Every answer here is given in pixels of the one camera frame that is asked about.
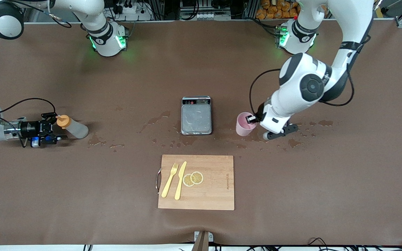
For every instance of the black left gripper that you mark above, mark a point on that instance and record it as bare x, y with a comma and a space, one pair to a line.
252, 119

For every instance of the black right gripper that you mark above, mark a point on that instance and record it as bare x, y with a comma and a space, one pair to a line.
30, 128

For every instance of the pink plastic cup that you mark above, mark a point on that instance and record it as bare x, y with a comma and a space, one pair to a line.
243, 128

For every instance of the sauce bottle with orange cap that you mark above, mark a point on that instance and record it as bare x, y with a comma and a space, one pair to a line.
75, 129

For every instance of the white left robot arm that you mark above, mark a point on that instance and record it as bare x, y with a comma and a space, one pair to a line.
309, 87

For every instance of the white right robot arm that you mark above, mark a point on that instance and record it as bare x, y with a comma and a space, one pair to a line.
106, 42

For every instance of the silver kitchen scale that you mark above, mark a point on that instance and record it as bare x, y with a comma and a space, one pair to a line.
196, 120

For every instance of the wooden cutting board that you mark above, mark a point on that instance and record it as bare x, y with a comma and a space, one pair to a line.
215, 188

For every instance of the lemon slice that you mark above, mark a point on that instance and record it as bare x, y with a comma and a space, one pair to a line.
187, 180
197, 177

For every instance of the brown table mat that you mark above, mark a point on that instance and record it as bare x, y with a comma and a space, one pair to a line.
291, 195

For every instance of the yellow plastic knife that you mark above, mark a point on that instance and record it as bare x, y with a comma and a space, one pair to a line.
180, 181

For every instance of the yellow plastic fork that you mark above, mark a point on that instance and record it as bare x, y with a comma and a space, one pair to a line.
169, 183

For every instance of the white connector strip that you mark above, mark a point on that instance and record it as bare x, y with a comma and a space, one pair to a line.
211, 16

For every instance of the orange snack bags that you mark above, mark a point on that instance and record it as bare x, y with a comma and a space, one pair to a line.
274, 8

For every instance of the white power strip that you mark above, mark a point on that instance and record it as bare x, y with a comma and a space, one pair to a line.
134, 13

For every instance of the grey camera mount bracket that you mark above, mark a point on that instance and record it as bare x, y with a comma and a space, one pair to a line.
202, 240

